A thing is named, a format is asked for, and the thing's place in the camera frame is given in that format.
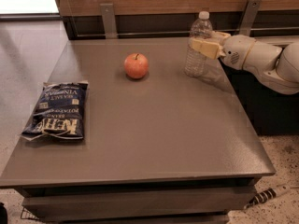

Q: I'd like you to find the right metal bracket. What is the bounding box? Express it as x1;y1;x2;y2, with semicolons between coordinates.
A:
238;0;262;36

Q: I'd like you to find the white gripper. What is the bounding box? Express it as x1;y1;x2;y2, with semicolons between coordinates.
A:
189;31;256;70

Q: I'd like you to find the horizontal metal rail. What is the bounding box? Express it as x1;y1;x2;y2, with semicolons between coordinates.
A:
76;26;299;39

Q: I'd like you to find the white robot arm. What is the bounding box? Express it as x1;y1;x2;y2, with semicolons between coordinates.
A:
189;32;299;95

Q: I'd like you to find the red apple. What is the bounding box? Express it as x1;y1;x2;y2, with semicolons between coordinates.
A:
124;53;149;79

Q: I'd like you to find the grey drawer front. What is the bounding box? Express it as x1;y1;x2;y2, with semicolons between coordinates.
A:
22;187;255;222

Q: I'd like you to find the clear plastic water bottle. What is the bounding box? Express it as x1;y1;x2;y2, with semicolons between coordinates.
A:
185;11;213;77

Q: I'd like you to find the striped black white cable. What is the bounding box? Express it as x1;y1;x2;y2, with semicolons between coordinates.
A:
243;184;292;210

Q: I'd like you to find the blue chip bag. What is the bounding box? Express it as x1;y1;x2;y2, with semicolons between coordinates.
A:
21;81;89;141

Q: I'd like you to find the left metal bracket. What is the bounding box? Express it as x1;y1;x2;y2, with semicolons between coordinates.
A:
100;3;118;39

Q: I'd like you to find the metal bracket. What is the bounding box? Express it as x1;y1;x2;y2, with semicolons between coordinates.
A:
100;3;118;39
238;0;262;36

